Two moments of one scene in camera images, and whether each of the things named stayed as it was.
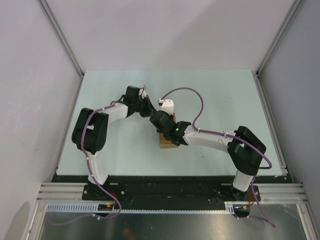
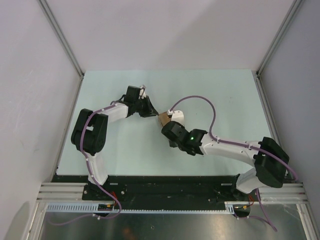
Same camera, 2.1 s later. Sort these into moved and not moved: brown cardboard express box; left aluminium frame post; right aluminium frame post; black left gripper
Moved: brown cardboard express box
Not moved: black left gripper; left aluminium frame post; right aluminium frame post
